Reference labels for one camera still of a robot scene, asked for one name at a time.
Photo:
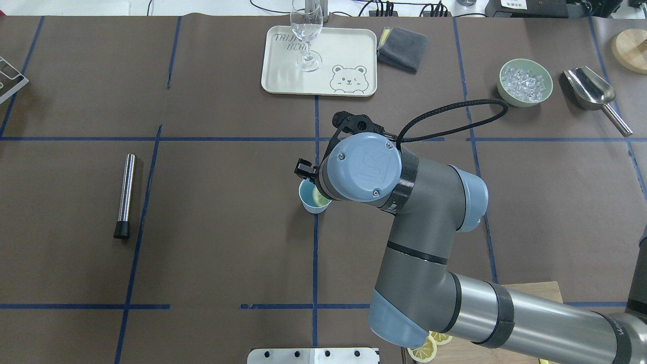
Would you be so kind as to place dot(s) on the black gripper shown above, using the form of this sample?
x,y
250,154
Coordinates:
x,y
305,169

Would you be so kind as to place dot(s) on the dark grey folded cloth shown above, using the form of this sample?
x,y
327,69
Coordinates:
x,y
401,48

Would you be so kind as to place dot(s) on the clear wine glass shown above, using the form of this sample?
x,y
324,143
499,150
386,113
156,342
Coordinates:
x,y
306,23

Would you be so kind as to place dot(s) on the green bowl of ice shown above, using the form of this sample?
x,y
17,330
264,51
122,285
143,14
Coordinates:
x,y
524,83

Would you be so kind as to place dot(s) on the light blue plastic cup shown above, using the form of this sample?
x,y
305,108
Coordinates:
x,y
305,195

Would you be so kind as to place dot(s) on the bamboo cutting board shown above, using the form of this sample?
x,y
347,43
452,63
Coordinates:
x,y
463,351

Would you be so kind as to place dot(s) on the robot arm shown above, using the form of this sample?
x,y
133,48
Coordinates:
x,y
564,211

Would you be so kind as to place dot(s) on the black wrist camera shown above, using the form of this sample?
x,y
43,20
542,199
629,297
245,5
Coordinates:
x,y
348,123

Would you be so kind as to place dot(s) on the steel muddler black tip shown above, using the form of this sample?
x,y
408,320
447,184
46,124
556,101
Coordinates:
x,y
122,227

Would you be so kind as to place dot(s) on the white wire cup rack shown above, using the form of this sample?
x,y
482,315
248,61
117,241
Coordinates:
x,y
12,80

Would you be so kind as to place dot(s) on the wooden cup tree stand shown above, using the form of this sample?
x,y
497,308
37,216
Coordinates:
x,y
629,49

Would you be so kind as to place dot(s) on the steel ice scoop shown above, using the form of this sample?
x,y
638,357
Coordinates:
x,y
593,92

